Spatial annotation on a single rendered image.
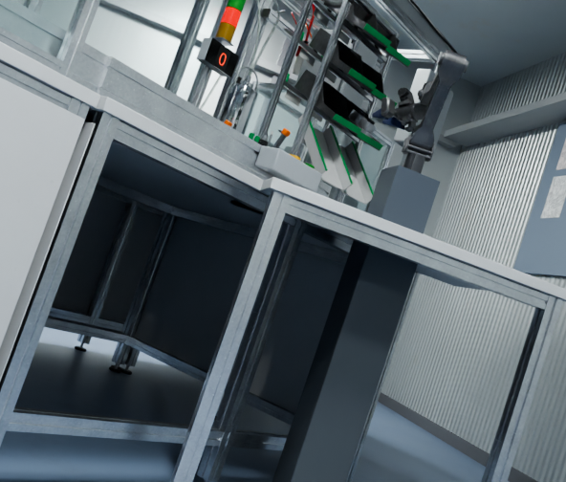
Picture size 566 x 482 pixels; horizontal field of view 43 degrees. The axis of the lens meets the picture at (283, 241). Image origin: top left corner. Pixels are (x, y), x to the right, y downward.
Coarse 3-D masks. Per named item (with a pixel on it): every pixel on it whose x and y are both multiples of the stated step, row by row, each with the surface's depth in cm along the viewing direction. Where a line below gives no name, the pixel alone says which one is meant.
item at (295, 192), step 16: (288, 192) 180; (304, 192) 181; (320, 208) 185; (336, 208) 183; (352, 208) 184; (368, 224) 185; (384, 224) 186; (416, 240) 188; (432, 240) 189; (448, 256) 192; (464, 256) 191; (480, 256) 192; (432, 272) 244; (496, 272) 193; (512, 272) 195; (480, 288) 243; (544, 288) 197; (560, 288) 198
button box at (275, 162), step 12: (264, 156) 197; (276, 156) 195; (288, 156) 198; (264, 168) 198; (276, 168) 195; (288, 168) 199; (300, 168) 203; (312, 168) 207; (288, 180) 203; (300, 180) 204; (312, 180) 208
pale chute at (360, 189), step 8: (352, 144) 269; (344, 152) 268; (352, 152) 268; (344, 160) 264; (352, 160) 266; (352, 168) 264; (360, 168) 262; (352, 176) 260; (360, 176) 260; (360, 184) 259; (368, 184) 256; (344, 192) 247; (352, 192) 252; (360, 192) 257; (368, 192) 255; (360, 200) 253; (368, 200) 254
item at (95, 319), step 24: (96, 192) 361; (96, 216) 364; (120, 216) 376; (144, 216) 387; (96, 240) 367; (120, 240) 372; (144, 240) 390; (72, 264) 360; (96, 264) 370; (120, 264) 382; (144, 264) 394; (72, 288) 362; (96, 288) 372; (120, 288) 385; (72, 312) 360; (96, 312) 371; (120, 312) 388
